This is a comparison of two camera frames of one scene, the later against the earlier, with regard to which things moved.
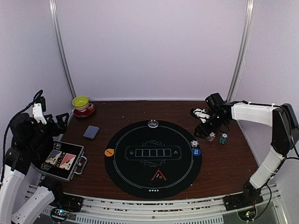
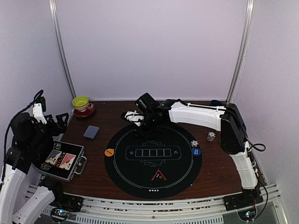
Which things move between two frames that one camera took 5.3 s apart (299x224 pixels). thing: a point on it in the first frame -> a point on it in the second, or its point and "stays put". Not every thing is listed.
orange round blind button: (109, 152) stays put
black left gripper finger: (62, 125) stays put
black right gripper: (202, 129) -> (140, 133)
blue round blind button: (195, 151) stays put
